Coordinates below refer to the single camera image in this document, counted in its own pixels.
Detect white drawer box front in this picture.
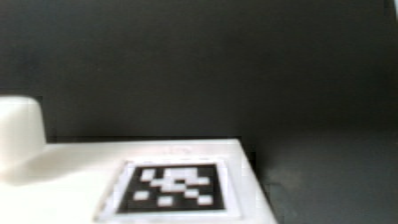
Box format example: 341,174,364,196
0,96,277,224

